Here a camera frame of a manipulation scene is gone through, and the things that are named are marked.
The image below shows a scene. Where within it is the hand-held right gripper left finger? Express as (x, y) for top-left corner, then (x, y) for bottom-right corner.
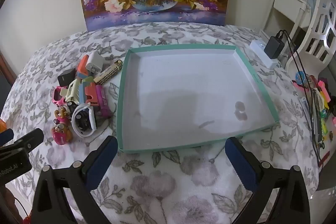
(30, 135), (118, 224)

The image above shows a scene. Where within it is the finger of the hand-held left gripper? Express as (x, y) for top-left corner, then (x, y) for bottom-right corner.
(0, 128), (44, 156)
(0, 129), (14, 147)

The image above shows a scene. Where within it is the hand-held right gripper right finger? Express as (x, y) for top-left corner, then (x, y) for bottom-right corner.
(225, 136), (311, 224)

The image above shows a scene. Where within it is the brown bear figurine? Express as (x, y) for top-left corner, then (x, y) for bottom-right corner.
(54, 106), (70, 124)

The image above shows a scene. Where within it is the cream toy truck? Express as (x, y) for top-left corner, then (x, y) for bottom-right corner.
(61, 79), (81, 106)

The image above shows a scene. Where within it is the orange and blue plastic toy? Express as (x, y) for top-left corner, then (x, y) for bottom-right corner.
(79, 80), (99, 107)

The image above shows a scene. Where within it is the black small box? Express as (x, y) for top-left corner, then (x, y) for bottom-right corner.
(57, 69), (77, 87)

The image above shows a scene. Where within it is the pink toy car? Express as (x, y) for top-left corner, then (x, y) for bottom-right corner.
(53, 86), (68, 107)

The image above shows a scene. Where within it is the magenta plastic case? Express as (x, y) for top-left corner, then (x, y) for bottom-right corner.
(96, 84), (112, 117)

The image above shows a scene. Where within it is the dark wardrobe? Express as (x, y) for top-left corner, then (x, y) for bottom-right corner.
(0, 52), (17, 119)

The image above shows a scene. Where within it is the grey floral blanket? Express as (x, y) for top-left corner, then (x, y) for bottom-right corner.
(0, 22), (323, 224)

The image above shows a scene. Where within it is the cream patterned rectangular box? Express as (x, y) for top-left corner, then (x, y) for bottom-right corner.
(94, 59), (123, 85)

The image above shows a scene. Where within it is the white charger plug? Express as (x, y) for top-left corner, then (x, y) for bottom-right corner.
(85, 52), (106, 75)

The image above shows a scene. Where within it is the pile of colourful small toys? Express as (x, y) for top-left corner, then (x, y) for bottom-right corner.
(292, 70), (336, 169)

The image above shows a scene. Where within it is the white power strip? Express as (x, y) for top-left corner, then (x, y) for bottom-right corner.
(249, 40), (280, 70)

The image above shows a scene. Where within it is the black power adapter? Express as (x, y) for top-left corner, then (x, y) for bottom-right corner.
(264, 36), (285, 59)

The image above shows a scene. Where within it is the white lattice chair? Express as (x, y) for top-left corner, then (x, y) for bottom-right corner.
(285, 0), (336, 79)

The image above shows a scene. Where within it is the white stand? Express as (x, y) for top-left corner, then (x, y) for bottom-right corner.
(259, 0), (312, 39)

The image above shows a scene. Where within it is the black cable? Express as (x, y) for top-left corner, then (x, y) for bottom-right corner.
(276, 29), (326, 165)

